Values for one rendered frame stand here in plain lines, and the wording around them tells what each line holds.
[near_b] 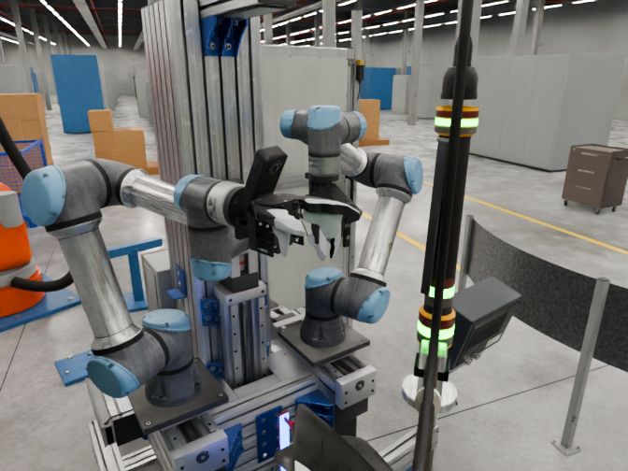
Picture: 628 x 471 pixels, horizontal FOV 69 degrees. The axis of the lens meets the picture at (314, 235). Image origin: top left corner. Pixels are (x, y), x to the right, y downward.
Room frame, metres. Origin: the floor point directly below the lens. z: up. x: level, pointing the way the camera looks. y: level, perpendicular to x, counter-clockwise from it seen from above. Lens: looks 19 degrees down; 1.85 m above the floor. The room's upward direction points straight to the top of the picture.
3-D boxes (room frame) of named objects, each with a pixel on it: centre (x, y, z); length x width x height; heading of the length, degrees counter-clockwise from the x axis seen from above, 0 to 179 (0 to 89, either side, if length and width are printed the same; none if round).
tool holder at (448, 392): (0.49, -0.15, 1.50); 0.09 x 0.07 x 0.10; 163
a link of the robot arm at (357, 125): (1.16, -0.06, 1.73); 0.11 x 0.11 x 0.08; 57
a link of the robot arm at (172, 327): (1.04, 0.39, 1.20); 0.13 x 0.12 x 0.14; 154
